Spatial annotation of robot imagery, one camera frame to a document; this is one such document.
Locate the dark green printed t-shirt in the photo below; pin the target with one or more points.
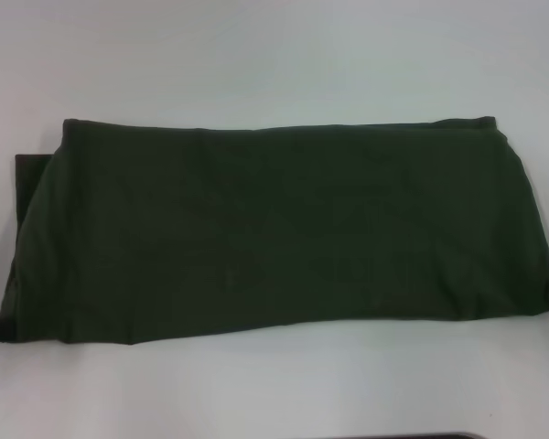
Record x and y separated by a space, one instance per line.
274 228

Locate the dark grey robot base edge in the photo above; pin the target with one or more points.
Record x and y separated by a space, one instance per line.
448 435

